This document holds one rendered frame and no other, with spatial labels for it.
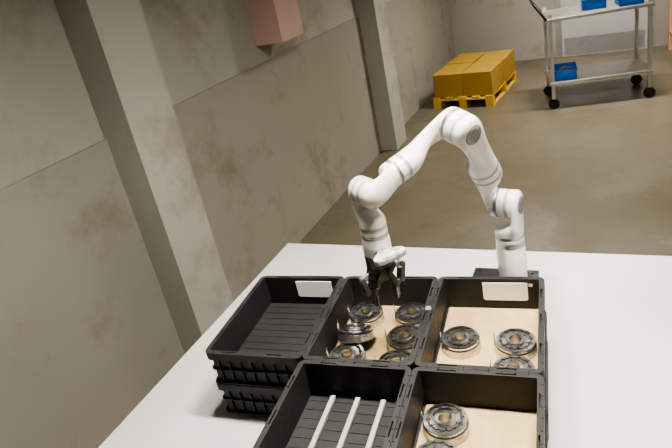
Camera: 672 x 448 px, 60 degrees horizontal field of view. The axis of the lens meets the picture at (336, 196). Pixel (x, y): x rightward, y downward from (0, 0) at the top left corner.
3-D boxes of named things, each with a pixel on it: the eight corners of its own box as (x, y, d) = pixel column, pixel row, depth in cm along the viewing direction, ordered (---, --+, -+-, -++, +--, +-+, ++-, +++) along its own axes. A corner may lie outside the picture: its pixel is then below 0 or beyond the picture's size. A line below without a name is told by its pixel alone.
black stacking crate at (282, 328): (270, 305, 200) (262, 277, 196) (351, 307, 190) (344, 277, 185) (214, 386, 167) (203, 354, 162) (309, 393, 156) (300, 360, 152)
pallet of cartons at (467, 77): (455, 83, 758) (451, 54, 744) (518, 77, 724) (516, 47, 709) (432, 111, 664) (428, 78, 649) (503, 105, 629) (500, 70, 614)
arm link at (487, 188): (470, 152, 172) (501, 153, 166) (495, 196, 192) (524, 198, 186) (462, 179, 168) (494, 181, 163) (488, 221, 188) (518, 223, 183)
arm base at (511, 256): (501, 271, 200) (497, 227, 193) (529, 273, 196) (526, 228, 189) (496, 286, 192) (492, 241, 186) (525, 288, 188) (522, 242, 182)
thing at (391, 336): (391, 325, 169) (391, 323, 169) (425, 326, 165) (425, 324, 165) (383, 347, 160) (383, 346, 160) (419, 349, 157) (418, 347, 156)
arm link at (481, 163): (480, 112, 146) (506, 164, 165) (453, 99, 153) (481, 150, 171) (457, 139, 146) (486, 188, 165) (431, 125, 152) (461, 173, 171)
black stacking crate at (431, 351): (444, 309, 179) (439, 278, 174) (546, 311, 168) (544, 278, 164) (420, 403, 145) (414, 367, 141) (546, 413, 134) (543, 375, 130)
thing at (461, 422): (428, 402, 139) (428, 400, 138) (471, 407, 135) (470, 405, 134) (418, 434, 130) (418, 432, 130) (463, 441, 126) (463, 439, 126)
